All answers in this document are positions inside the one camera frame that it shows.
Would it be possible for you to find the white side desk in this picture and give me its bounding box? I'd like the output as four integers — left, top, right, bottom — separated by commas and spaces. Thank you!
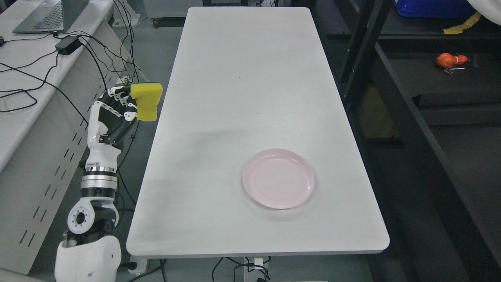
0, 0, 120, 275

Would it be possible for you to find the white table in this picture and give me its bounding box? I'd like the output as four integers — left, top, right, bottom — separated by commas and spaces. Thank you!
126, 7, 390, 258

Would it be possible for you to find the pink plate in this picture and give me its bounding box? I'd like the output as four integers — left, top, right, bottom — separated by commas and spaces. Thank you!
242, 148, 315, 210

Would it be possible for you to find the black power adapter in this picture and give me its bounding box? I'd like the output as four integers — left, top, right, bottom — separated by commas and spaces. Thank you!
55, 34, 82, 55

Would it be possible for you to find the yellow tape strip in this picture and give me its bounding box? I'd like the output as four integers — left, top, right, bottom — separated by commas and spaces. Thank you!
443, 11, 482, 34

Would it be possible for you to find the black cable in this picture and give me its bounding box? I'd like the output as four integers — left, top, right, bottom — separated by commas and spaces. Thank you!
0, 62, 89, 125

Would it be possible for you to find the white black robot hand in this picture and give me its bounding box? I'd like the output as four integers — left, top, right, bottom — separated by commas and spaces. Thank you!
85, 86, 138, 172

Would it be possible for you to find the dark metal shelf rack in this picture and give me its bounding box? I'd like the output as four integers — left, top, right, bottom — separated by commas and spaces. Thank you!
313, 0, 500, 282

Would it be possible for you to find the blue plastic bin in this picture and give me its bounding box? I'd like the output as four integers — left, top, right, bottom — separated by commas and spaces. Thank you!
393, 0, 476, 18

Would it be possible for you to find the green yellow sponge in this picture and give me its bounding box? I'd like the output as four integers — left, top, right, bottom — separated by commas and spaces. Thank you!
130, 82, 163, 122

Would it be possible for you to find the grey laptop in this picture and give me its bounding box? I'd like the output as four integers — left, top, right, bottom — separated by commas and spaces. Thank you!
12, 0, 90, 34

